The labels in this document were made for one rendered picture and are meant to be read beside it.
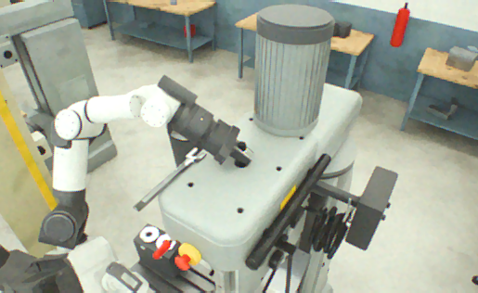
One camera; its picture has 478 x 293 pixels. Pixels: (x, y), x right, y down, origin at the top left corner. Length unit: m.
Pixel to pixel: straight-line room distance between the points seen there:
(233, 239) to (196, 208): 0.11
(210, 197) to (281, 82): 0.34
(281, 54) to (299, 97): 0.13
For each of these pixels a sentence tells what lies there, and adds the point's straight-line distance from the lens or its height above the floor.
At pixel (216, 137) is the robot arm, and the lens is 0.80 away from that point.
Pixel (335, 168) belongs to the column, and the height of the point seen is 1.56.
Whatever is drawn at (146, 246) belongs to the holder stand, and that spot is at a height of 1.13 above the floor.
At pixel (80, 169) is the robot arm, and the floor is 1.86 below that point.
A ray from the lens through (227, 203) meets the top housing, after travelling 0.77.
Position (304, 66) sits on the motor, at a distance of 0.86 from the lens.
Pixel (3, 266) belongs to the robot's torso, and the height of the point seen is 1.52.
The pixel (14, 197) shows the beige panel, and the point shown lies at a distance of 2.65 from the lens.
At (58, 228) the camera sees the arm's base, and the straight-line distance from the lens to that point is 0.99.
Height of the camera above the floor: 2.47
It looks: 39 degrees down
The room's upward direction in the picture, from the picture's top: straight up
